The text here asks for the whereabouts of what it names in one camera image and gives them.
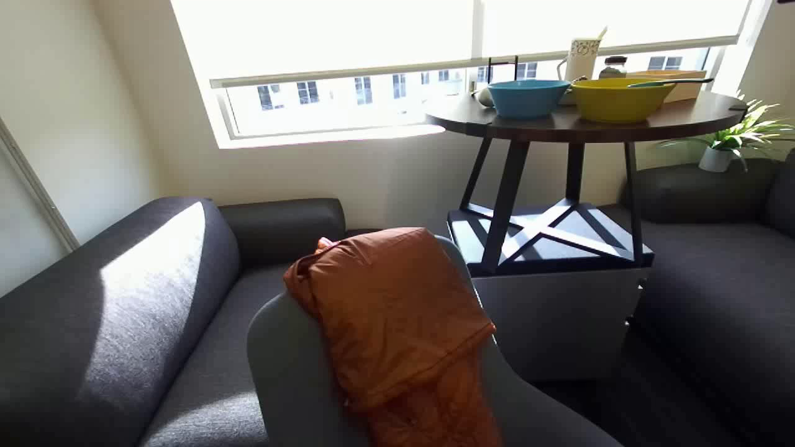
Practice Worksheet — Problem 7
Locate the jar with dark lid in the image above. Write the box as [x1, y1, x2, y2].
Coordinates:
[598, 54, 632, 83]

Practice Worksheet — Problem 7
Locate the black metal frame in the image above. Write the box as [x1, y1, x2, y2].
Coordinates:
[484, 54, 522, 85]

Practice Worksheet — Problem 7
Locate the yellow bowl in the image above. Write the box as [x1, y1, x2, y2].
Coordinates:
[568, 74, 678, 126]

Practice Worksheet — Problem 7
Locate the round dark wooden table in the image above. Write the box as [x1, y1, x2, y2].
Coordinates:
[425, 88, 747, 276]

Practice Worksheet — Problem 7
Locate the blue bowl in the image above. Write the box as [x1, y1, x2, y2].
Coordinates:
[484, 77, 572, 121]

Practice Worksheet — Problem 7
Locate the white roller blind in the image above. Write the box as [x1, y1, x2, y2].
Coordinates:
[168, 0, 756, 90]

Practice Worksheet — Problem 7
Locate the dark grey long sofa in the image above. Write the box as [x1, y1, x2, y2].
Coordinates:
[0, 194, 347, 447]

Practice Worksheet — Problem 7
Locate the orange jersey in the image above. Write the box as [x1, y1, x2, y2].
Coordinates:
[281, 226, 507, 447]

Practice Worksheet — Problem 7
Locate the light wooden box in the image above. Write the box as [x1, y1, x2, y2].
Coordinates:
[632, 70, 711, 106]

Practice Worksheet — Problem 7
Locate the green spoon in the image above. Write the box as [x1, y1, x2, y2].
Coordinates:
[628, 74, 715, 90]

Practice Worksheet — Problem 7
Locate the dark grey corner sofa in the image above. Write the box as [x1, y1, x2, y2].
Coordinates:
[618, 147, 795, 447]

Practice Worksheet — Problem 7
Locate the green potted plant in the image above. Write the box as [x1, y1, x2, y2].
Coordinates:
[693, 98, 795, 173]

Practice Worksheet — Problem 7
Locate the white cabinet with dark cushion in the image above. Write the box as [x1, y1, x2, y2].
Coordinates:
[444, 196, 657, 383]

